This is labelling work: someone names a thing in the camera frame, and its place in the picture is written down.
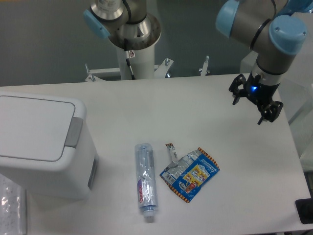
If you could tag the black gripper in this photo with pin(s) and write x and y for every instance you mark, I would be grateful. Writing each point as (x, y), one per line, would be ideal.
(259, 94)

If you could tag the blue water bottle corner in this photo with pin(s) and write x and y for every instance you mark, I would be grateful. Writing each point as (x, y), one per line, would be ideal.
(302, 6)

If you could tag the crushed clear plastic bottle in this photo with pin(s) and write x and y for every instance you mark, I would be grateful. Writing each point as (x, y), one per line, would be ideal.
(146, 181)

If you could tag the white pedestal base frame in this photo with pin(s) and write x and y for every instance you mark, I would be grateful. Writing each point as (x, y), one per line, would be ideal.
(132, 72)

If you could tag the white push-top trash can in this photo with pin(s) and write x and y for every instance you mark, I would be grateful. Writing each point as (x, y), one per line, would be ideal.
(45, 144)

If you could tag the blue foil snack wrapper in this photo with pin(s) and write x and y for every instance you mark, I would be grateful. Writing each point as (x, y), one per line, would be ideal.
(186, 176)

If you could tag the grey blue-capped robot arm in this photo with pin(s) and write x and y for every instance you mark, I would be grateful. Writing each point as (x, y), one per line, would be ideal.
(267, 27)

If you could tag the clear plastic sheet left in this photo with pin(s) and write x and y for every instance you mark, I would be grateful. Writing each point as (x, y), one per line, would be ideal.
(13, 208)

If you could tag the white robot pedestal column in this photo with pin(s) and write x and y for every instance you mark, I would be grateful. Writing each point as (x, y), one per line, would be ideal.
(142, 63)

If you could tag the black device table corner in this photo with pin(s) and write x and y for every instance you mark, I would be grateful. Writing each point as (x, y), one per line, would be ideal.
(305, 210)

